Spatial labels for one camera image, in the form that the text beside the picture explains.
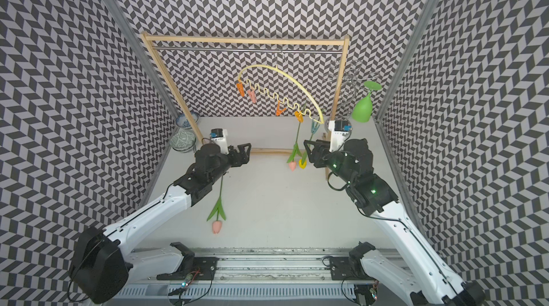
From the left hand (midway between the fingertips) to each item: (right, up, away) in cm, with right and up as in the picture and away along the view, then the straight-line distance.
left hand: (242, 147), depth 80 cm
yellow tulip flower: (+23, -6, +4) cm, 24 cm away
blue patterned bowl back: (-40, +12, +35) cm, 55 cm away
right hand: (+24, +1, -13) cm, 27 cm away
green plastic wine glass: (+49, +15, +8) cm, 52 cm away
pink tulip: (+19, -7, +9) cm, 22 cm away
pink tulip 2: (-10, -30, +1) cm, 32 cm away
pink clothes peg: (+3, +21, +3) cm, 21 cm away
